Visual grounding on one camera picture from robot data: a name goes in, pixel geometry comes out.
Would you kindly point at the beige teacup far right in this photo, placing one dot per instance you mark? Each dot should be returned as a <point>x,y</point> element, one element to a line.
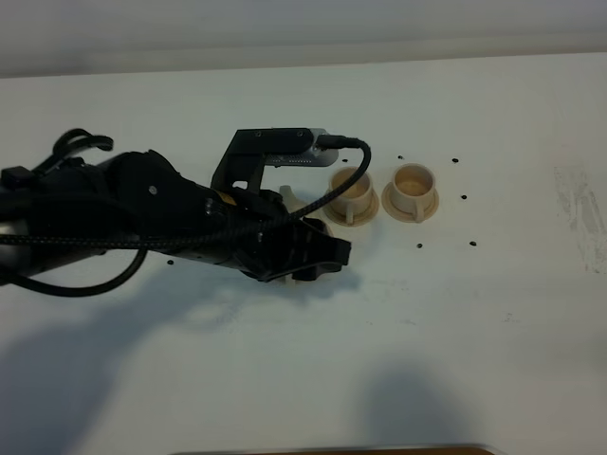
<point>412,190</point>

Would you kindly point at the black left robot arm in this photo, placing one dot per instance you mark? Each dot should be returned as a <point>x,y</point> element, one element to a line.
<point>65,210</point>

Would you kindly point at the beige teacup near teapot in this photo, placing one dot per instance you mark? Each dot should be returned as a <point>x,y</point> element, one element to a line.
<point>360,190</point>

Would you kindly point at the beige saucer under teacup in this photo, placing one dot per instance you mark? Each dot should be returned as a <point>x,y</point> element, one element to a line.
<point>406,217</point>
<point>355,219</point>

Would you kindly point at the beige saucer under near teacup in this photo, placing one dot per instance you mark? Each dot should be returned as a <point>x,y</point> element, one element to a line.
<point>355,219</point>

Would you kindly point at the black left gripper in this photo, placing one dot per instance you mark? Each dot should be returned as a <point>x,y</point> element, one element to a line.
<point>258,239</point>

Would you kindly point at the beige ceramic teapot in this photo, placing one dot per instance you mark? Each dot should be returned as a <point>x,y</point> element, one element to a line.
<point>293,203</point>

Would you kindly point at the beige saucer under far teacup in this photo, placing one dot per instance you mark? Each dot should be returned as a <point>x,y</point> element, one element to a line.
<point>406,217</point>

